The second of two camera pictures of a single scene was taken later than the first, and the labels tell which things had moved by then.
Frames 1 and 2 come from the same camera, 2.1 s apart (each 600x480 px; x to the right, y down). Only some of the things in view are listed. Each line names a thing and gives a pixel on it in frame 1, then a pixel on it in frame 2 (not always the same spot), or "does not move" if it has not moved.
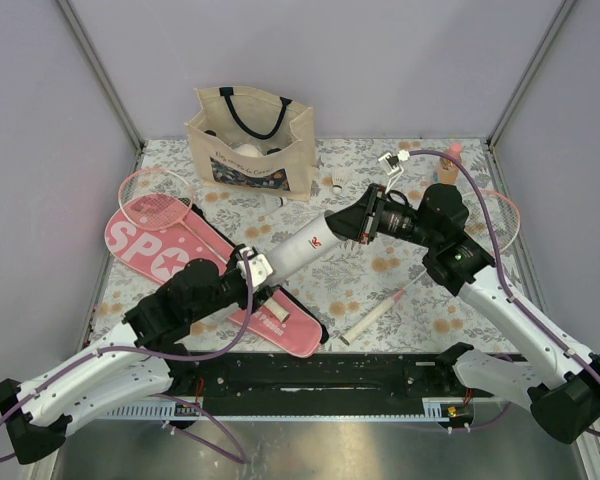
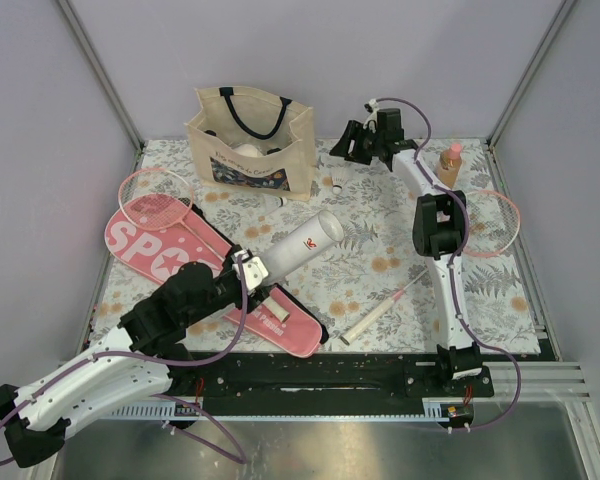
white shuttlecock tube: x=302 y=248 does not move
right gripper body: x=390 y=219 → x=372 y=142
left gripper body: x=235 y=284 does not move
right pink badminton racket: x=504 y=219 does not move
